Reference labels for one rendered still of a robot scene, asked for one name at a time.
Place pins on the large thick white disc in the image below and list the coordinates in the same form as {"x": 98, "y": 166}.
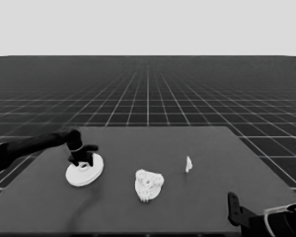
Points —
{"x": 85, "y": 178}

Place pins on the small thin white T-shaped piece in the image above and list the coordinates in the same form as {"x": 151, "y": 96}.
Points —
{"x": 188, "y": 164}

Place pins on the white round carrier with pins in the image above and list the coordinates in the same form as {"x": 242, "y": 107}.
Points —
{"x": 156, "y": 193}

